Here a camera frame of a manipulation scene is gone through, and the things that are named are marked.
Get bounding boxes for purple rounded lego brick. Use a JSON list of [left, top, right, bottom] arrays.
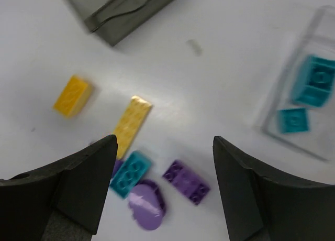
[[127, 179, 166, 231]]

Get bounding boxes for long yellow lego plate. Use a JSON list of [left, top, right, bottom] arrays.
[[113, 96, 152, 160]]

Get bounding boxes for purple 2x4 lego brick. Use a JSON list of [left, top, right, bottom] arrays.
[[162, 160, 210, 205]]

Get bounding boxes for yellow 2x4 lego brick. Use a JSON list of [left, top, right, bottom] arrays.
[[53, 75, 94, 118]]

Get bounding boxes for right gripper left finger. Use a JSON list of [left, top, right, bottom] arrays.
[[1, 135, 117, 240]]

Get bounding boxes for purple sloped lego brick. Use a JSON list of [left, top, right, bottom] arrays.
[[111, 159, 124, 179]]

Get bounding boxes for dark grey transparent container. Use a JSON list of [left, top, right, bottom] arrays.
[[65, 0, 174, 47]]

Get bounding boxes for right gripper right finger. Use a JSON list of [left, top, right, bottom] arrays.
[[213, 136, 334, 240]]

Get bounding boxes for small teal lego brick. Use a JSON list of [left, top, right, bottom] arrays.
[[277, 107, 309, 134]]

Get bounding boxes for teal rounded lego brick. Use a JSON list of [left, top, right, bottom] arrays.
[[289, 54, 334, 108]]

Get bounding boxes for teal 2x4 lego brick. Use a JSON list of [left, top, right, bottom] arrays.
[[109, 150, 151, 199]]

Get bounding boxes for clear transparent container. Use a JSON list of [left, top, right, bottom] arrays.
[[260, 6, 334, 161]]

